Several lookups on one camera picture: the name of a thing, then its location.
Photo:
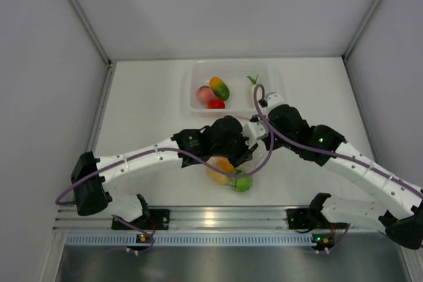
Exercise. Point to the clear zip top bag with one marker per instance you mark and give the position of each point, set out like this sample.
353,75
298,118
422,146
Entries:
238,169

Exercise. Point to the orange fake fruit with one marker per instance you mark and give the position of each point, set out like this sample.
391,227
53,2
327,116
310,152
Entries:
221,167

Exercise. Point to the clear plastic perforated bin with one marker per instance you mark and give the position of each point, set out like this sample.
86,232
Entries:
237,75

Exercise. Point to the white slotted cable duct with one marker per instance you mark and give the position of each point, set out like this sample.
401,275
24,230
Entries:
195,239

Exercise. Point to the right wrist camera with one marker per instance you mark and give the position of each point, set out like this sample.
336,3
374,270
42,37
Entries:
271,100

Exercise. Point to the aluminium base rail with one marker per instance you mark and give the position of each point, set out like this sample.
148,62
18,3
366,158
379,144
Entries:
187,218

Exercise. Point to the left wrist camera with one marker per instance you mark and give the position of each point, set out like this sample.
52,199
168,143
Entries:
255,131

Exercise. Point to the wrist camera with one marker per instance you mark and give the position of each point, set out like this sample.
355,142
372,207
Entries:
255,131
271,100

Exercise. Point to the pink fake peach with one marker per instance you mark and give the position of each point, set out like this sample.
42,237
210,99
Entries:
205,94

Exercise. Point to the green fake avocado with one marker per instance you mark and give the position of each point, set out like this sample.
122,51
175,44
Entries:
220,89

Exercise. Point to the red fake apple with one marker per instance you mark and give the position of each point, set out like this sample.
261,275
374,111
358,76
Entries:
216,103

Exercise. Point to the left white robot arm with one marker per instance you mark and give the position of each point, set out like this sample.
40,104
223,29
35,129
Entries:
98,181

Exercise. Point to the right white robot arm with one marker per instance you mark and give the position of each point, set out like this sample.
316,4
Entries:
396,207

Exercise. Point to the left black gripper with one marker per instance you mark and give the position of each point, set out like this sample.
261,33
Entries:
246,154

